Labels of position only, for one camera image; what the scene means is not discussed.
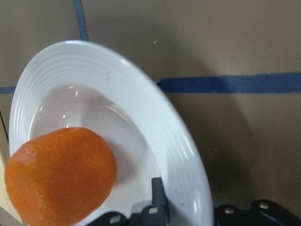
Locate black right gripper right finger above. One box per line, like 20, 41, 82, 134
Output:
214, 200, 301, 226

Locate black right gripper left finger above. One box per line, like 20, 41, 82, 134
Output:
91, 178, 167, 226

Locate orange fruit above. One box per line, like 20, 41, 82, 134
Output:
4, 127, 117, 226

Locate white ribbed plate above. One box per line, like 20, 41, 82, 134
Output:
9, 41, 214, 226

